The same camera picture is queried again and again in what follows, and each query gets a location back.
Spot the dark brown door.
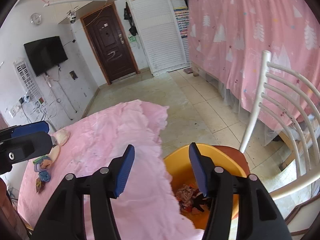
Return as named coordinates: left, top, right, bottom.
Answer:
left=80, top=3, right=139, bottom=87

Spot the black wall television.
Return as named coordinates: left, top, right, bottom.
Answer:
left=23, top=36, right=68, bottom=76

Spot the orange plastic basin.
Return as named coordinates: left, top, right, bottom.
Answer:
left=164, top=143, right=250, bottom=229

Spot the pink bed sheet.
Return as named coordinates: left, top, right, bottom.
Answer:
left=17, top=100, right=203, bottom=239

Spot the eye chart poster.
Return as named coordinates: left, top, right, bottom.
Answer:
left=14, top=60, right=44, bottom=105

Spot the white louvered wardrobe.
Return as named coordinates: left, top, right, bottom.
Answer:
left=127, top=0, right=187, bottom=76

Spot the pink tree-print curtain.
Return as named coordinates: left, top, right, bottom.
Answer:
left=188, top=0, right=319, bottom=121

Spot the white wall power strip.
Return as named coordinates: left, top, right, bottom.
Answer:
left=9, top=93, right=30, bottom=118

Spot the brown snack wrapper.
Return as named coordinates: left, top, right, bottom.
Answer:
left=36, top=177, right=46, bottom=193

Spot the colourful wall chart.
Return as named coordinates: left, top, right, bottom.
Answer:
left=171, top=0, right=189, bottom=38

